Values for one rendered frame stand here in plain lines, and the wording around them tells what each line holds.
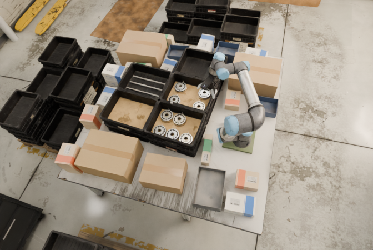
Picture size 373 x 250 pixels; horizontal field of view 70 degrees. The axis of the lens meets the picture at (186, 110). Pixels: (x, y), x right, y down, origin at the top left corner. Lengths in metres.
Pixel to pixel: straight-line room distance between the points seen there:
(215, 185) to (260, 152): 0.45
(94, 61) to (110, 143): 1.53
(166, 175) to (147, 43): 1.29
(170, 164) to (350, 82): 2.51
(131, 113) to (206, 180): 0.82
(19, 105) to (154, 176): 1.85
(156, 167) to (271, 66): 1.26
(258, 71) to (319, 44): 1.80
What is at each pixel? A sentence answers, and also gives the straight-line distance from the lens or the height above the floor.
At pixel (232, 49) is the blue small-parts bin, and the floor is 0.77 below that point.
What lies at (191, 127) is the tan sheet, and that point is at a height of 0.83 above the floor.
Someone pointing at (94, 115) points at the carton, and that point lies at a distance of 2.35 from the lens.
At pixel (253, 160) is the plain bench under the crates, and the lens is 2.15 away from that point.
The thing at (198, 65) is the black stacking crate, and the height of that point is 0.83.
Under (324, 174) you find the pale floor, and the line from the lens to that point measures 3.04.
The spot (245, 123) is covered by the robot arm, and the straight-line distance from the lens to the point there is 1.54.
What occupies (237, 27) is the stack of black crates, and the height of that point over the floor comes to 0.49.
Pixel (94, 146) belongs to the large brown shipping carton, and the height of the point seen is 0.90.
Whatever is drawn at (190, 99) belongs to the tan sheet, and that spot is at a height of 0.83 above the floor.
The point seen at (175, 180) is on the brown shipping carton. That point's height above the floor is 0.86.
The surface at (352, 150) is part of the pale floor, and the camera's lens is 3.25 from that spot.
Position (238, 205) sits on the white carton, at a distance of 1.95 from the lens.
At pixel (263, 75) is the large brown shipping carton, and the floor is 0.90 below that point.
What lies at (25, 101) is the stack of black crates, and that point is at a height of 0.49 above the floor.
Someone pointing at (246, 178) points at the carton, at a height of 0.78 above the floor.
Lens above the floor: 2.69
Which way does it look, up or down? 58 degrees down
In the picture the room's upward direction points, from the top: 10 degrees counter-clockwise
